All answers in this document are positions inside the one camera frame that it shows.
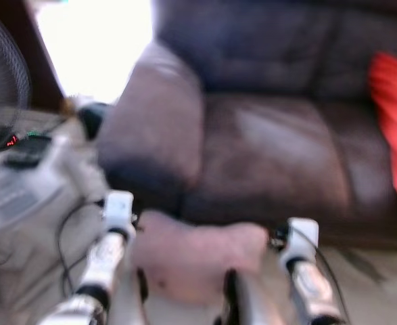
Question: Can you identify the pink plush pillow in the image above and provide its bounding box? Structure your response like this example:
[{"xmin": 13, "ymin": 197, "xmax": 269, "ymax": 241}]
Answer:
[{"xmin": 130, "ymin": 209, "xmax": 271, "ymax": 307}]

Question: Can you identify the brown suede sofa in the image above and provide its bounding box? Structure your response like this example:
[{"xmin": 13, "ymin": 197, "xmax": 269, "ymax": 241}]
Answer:
[{"xmin": 97, "ymin": 0, "xmax": 397, "ymax": 246}]

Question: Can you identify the red pillow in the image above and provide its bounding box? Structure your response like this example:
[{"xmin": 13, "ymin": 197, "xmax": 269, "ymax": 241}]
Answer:
[{"xmin": 368, "ymin": 52, "xmax": 397, "ymax": 205}]

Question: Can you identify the silver right robot leg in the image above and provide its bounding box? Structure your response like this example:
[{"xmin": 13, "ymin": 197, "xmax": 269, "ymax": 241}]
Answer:
[{"xmin": 217, "ymin": 269, "xmax": 285, "ymax": 325}]

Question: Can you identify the silver robot leg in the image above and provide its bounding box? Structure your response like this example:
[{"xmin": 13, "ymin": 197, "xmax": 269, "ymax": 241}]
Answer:
[
  {"xmin": 217, "ymin": 269, "xmax": 285, "ymax": 325},
  {"xmin": 106, "ymin": 267, "xmax": 149, "ymax": 325}
]

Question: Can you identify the silver left robot leg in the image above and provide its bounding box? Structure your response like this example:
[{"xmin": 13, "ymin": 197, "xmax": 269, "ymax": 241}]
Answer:
[{"xmin": 106, "ymin": 267, "xmax": 149, "ymax": 325}]

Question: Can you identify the grey box appliance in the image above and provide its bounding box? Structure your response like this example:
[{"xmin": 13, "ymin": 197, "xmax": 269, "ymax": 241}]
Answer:
[{"xmin": 0, "ymin": 134, "xmax": 106, "ymax": 234}]

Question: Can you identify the black round object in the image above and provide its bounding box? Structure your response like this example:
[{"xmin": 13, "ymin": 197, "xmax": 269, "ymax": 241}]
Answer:
[{"xmin": 78, "ymin": 102, "xmax": 112, "ymax": 141}]

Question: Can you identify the black device with red lights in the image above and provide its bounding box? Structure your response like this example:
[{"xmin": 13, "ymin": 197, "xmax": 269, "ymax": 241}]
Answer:
[{"xmin": 1, "ymin": 132, "xmax": 54, "ymax": 170}]

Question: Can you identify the bright window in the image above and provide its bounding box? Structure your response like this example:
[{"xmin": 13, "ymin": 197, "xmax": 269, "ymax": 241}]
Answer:
[{"xmin": 34, "ymin": 0, "xmax": 156, "ymax": 104}]

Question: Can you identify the black standing fan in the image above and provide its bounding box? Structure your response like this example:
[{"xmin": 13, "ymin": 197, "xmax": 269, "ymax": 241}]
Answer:
[{"xmin": 0, "ymin": 5, "xmax": 32, "ymax": 139}]

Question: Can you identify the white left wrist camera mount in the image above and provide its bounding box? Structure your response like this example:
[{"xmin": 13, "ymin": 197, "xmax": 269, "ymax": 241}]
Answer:
[{"xmin": 103, "ymin": 190, "xmax": 136, "ymax": 235}]

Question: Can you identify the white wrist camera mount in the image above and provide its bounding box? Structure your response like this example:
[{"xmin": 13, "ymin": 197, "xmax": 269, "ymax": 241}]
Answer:
[
  {"xmin": 279, "ymin": 217, "xmax": 320, "ymax": 269},
  {"xmin": 103, "ymin": 190, "xmax": 136, "ymax": 235}
]

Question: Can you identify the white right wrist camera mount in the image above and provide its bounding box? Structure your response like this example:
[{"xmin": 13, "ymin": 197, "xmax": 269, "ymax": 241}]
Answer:
[{"xmin": 279, "ymin": 217, "xmax": 320, "ymax": 269}]

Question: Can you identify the black floor cable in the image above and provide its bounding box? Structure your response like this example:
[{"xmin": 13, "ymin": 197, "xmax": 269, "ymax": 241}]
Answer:
[{"xmin": 55, "ymin": 199, "xmax": 108, "ymax": 300}]

